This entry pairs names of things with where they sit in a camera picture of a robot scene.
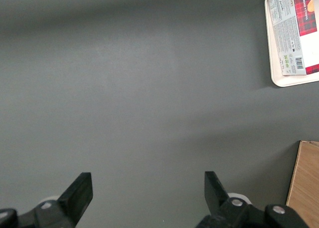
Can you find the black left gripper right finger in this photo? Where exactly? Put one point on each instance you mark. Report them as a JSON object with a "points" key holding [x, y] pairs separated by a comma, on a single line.
{"points": [[216, 195]]}

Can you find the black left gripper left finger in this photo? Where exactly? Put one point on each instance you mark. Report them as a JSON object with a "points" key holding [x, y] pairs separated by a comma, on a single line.
{"points": [[77, 195]]}

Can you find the beige plastic tray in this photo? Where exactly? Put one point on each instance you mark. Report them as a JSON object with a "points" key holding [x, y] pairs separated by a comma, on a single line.
{"points": [[270, 38]]}

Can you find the wooden drawer cabinet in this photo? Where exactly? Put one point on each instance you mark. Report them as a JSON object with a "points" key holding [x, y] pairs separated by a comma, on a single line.
{"points": [[305, 188]]}

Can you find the red tartan shortbread box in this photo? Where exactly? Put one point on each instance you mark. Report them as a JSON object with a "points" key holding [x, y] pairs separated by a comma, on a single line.
{"points": [[296, 26]]}

